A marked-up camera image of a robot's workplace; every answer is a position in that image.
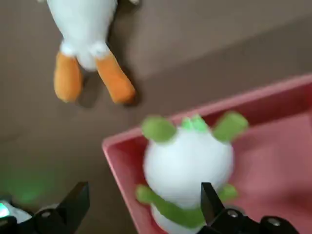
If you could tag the white doll green scarf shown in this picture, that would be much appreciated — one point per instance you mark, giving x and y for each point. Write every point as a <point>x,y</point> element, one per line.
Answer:
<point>187,165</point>

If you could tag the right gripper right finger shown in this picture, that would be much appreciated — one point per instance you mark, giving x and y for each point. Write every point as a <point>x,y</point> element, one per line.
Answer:
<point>219,219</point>

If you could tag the white goose doll orange feet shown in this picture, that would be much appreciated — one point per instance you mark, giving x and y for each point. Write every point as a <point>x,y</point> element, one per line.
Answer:
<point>80,36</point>

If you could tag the pink plastic box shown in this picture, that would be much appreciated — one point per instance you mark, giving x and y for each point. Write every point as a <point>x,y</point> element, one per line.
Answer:
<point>280,170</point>

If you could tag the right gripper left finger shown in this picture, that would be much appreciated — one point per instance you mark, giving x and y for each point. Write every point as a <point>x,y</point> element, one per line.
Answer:
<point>68,214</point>

